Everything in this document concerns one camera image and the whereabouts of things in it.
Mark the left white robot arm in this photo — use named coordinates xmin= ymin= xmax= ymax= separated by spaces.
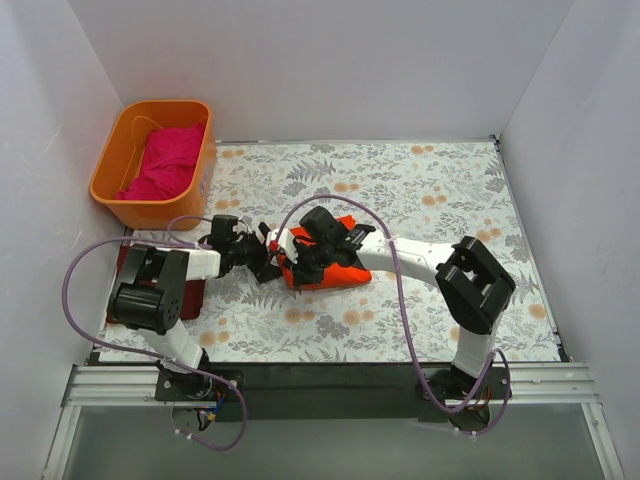
xmin=107 ymin=215 xmax=282 ymax=400

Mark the orange t shirt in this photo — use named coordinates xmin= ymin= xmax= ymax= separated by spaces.
xmin=277 ymin=215 xmax=372 ymax=290

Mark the orange plastic basket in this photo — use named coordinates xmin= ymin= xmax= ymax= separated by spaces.
xmin=89 ymin=99 xmax=216 ymax=230

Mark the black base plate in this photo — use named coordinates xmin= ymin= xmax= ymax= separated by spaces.
xmin=154 ymin=362 xmax=508 ymax=422

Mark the aluminium frame rail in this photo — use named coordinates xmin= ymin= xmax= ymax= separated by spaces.
xmin=43 ymin=362 xmax=624 ymax=479

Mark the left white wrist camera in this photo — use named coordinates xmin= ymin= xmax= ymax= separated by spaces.
xmin=249 ymin=222 xmax=274 ymax=248

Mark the pink t shirt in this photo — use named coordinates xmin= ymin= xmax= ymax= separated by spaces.
xmin=116 ymin=123 xmax=205 ymax=201

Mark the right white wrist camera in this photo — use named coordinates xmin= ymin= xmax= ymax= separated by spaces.
xmin=266 ymin=228 xmax=298 ymax=264

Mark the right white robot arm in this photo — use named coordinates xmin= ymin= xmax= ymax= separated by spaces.
xmin=273 ymin=206 xmax=515 ymax=402

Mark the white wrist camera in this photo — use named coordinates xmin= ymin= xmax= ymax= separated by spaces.
xmin=249 ymin=222 xmax=274 ymax=248
xmin=266 ymin=228 xmax=298 ymax=264

